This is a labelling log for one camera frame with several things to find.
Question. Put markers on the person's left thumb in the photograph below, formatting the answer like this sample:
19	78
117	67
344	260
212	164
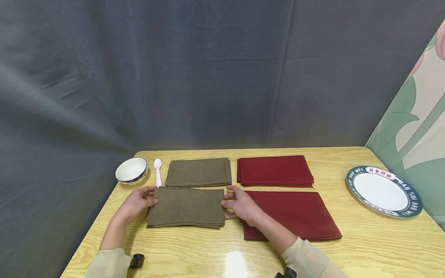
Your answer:
148	202

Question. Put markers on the person's left hand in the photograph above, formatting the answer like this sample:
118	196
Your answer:
134	204

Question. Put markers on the white bowl with dark rim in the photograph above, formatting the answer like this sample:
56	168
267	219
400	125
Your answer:
131	169

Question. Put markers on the person's right hand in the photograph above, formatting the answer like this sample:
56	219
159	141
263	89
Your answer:
243	206

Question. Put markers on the red folded cloth napkin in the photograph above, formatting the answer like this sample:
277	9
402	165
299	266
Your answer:
295	214
274	170

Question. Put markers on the person's left forearm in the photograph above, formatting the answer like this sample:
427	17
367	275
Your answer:
113	247

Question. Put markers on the person's right thumb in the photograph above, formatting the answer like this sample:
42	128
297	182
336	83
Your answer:
231	216

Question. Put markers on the brown cloth napkin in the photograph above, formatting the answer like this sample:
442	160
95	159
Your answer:
187	207
199	172

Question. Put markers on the black wrist band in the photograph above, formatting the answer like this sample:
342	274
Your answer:
286	274
137	261

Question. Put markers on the person's right forearm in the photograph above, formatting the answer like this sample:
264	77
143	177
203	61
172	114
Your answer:
295	251

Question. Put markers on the pink plastic spoon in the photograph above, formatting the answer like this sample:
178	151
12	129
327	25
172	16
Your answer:
158	172

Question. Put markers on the white plate with dark rim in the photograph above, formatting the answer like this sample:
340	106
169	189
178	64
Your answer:
382	191

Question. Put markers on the person's right fingers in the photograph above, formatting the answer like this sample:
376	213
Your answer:
229	197

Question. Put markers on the person's left fingers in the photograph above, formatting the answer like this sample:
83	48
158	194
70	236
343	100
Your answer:
147	189

